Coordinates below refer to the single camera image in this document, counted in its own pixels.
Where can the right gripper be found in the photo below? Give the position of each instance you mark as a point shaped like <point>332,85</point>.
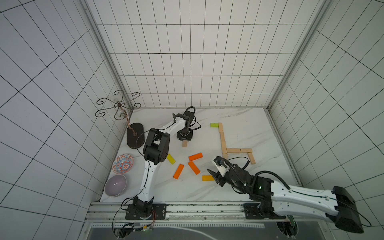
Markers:
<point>220,175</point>

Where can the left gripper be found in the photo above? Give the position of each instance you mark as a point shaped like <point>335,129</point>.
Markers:
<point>189,137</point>

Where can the yellow block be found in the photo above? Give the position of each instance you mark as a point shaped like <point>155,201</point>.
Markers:
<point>206,178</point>

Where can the orange block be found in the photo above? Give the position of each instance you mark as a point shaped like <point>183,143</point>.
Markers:
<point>195,157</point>
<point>194,168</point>
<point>178,171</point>

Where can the yellow-green block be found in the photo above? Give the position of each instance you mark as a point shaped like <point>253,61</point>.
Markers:
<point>170,159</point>

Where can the natural wood block small diagonal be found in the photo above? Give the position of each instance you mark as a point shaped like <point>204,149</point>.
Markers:
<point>246,150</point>

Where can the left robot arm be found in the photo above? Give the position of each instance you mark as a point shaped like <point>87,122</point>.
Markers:
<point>155,152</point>

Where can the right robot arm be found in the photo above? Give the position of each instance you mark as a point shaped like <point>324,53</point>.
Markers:
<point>277,200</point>

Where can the patterned round plate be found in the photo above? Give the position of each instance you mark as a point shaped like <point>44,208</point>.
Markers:
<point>122,164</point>

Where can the black wire ornament stand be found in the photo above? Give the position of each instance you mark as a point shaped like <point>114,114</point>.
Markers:
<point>135,131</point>

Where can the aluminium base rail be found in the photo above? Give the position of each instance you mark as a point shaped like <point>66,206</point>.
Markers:
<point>180,212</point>

